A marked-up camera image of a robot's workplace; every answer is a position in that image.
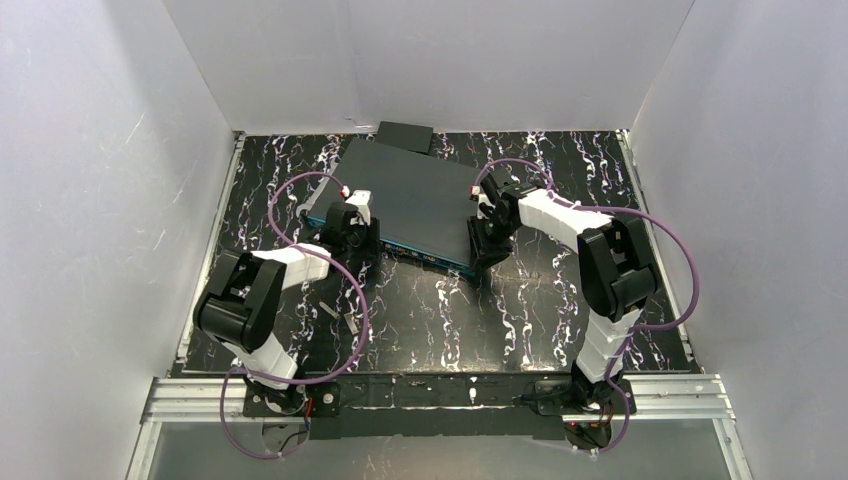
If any silver open-end wrench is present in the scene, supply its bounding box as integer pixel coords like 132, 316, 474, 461
296, 180, 334, 217

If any large dark network switch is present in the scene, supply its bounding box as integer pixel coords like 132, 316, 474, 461
331, 138, 479, 276

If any aluminium front rail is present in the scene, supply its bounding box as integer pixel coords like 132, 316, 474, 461
142, 373, 735, 422

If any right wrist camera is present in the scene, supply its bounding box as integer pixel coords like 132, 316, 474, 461
471, 171, 537, 218

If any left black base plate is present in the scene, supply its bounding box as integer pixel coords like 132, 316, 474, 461
243, 376, 341, 418

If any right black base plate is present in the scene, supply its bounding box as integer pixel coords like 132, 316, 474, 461
512, 372, 637, 416

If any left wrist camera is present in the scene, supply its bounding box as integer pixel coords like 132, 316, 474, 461
345, 190, 372, 225

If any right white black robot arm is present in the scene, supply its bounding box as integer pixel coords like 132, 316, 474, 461
467, 184, 658, 384

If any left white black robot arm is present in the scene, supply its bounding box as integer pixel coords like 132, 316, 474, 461
193, 201, 381, 391

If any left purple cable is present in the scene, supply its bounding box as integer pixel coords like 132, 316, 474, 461
219, 172, 372, 460

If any small black switch box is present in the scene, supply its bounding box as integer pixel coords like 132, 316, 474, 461
374, 121, 434, 154

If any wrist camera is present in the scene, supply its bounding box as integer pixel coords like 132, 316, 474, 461
345, 190, 372, 225
471, 171, 537, 218

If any small grey plug module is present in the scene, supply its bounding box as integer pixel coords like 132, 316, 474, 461
319, 301, 341, 320

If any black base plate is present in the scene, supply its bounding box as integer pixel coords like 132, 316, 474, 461
243, 376, 341, 418
512, 372, 637, 416

